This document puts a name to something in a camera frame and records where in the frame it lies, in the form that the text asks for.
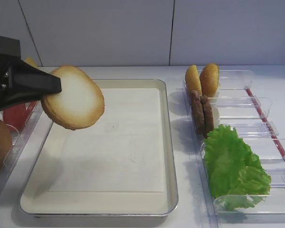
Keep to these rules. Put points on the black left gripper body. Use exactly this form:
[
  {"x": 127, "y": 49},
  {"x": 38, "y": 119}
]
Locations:
[{"x": 10, "y": 53}]

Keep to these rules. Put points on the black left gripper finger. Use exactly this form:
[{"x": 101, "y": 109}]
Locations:
[{"x": 27, "y": 84}]

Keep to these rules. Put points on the bun bottom slice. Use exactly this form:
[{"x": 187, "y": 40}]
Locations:
[{"x": 79, "y": 105}]

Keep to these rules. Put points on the yellow cheese slices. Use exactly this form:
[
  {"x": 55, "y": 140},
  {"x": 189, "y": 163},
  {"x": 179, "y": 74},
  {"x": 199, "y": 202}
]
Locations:
[{"x": 31, "y": 62}]

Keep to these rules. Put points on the red tomato slice front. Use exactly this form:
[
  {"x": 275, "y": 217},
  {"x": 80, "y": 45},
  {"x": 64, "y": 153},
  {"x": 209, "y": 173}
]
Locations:
[{"x": 17, "y": 116}]

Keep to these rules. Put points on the brown meat patty left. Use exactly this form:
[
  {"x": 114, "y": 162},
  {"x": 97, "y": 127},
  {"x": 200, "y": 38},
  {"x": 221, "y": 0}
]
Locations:
[{"x": 197, "y": 112}]

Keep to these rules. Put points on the brown meat patty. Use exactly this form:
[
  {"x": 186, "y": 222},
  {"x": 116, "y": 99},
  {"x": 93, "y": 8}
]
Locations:
[
  {"x": 208, "y": 115},
  {"x": 197, "y": 112}
]

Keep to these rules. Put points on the brown meat patty right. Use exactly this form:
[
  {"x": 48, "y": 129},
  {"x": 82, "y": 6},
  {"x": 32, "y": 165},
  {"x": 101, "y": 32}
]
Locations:
[{"x": 208, "y": 115}]

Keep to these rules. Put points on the green lettuce leaves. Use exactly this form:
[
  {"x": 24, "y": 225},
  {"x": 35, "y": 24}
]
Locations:
[{"x": 235, "y": 174}]

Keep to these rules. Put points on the clear left divider rack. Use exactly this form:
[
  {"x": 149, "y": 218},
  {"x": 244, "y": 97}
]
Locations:
[{"x": 19, "y": 141}]

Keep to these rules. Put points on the clear divider rack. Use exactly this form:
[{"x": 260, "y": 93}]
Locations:
[
  {"x": 19, "y": 141},
  {"x": 248, "y": 114}
]

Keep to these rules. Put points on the white tray liner paper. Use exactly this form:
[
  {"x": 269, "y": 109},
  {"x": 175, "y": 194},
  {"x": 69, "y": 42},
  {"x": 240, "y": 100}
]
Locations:
[{"x": 122, "y": 151}]

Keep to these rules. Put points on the cream metal tray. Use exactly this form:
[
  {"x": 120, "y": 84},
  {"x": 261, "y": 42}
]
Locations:
[{"x": 37, "y": 200}]

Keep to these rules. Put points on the bun half back left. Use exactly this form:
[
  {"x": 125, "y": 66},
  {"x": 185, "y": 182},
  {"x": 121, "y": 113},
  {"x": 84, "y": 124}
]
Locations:
[{"x": 192, "y": 79}]

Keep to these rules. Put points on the bun half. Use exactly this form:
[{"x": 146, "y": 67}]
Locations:
[
  {"x": 209, "y": 79},
  {"x": 192, "y": 79}
]

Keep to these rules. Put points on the bun half back right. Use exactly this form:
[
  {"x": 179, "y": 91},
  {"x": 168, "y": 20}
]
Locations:
[{"x": 209, "y": 79}]

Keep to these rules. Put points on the white onion slice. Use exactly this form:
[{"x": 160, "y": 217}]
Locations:
[{"x": 216, "y": 116}]

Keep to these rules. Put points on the clear right divider rack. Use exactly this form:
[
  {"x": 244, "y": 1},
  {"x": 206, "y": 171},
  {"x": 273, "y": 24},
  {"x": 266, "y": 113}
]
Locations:
[{"x": 248, "y": 114}]

